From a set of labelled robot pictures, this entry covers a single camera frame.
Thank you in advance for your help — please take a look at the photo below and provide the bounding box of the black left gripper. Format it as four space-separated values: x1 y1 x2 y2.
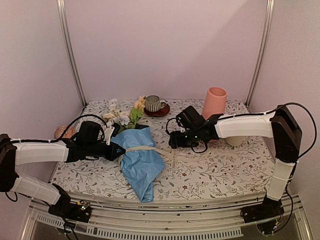
85 141 126 161

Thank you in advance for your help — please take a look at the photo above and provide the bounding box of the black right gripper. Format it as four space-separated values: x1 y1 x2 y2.
169 127 201 149

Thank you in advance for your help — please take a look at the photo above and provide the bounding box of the blue wrapping paper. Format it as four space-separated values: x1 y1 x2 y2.
112 124 166 203

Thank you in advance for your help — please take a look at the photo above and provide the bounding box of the artificial flower bouquet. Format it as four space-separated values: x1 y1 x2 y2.
102 96 147 133

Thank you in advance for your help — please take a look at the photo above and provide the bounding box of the cream printed ribbon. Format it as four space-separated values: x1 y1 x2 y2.
126 145 177 168

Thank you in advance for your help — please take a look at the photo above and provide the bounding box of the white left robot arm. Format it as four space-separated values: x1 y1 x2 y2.
0 121 126 217

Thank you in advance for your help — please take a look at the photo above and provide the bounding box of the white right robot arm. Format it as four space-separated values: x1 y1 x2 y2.
167 104 302 218

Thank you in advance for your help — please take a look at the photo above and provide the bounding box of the pink vase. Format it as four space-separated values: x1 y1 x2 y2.
201 87 227 120

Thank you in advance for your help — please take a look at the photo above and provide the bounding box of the dark red saucer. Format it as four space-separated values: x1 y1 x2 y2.
144 104 170 118

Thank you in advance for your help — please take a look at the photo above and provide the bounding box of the floral tablecloth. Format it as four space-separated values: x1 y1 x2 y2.
51 99 275 201

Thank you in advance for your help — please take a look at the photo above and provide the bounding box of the striped ceramic cup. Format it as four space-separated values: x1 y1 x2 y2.
144 95 167 112

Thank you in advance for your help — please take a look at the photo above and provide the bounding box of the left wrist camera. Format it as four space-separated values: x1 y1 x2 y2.
103 123 121 146

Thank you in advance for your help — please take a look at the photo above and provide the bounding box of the aluminium front rail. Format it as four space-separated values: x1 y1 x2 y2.
21 193 313 240

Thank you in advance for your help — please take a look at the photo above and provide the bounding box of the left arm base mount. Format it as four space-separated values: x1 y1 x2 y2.
48 197 92 223

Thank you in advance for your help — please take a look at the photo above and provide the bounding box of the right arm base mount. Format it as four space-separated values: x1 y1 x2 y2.
240 201 285 235

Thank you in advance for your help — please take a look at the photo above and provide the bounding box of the left aluminium frame post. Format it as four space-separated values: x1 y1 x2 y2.
56 0 87 108

